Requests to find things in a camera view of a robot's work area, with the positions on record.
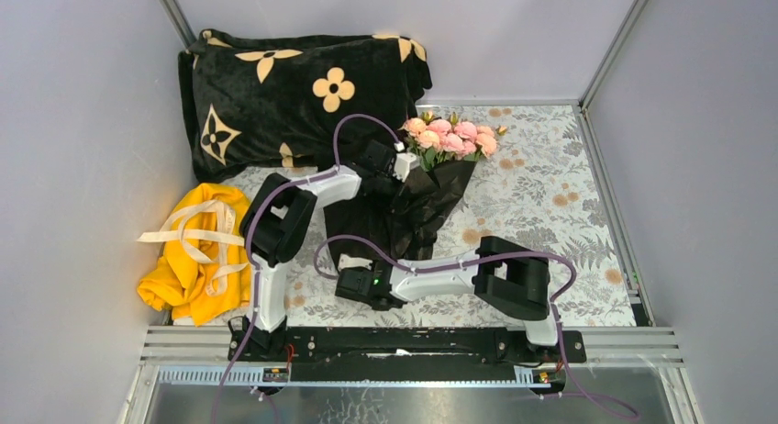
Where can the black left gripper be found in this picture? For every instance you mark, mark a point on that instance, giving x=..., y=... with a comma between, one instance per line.
x=396, y=185

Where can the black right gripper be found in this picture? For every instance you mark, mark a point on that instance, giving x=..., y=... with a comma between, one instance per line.
x=373, y=265

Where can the black wrapping paper sheet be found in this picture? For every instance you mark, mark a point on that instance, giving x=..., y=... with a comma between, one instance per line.
x=404, y=220

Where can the pink fake flower bunch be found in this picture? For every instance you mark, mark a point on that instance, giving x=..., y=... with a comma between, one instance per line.
x=435, y=140

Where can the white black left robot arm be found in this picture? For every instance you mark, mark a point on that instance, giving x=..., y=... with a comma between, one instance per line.
x=278, y=219

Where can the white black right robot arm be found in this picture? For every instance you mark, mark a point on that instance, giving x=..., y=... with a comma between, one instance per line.
x=518, y=282

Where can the black blanket with beige flowers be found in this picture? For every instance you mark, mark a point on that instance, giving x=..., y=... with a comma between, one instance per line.
x=294, y=102

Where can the floral patterned table cloth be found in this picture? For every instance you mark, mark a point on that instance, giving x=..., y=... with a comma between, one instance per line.
x=538, y=190

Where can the yellow cloth bag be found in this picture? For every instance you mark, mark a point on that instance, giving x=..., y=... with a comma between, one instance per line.
x=203, y=271

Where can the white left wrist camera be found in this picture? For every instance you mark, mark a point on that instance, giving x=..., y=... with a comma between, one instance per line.
x=404, y=162

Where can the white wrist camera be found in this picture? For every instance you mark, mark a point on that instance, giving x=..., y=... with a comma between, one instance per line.
x=404, y=162
x=346, y=262

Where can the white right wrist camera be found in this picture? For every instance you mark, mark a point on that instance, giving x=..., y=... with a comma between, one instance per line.
x=346, y=262

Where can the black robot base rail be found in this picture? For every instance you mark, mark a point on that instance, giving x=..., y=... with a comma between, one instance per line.
x=403, y=355

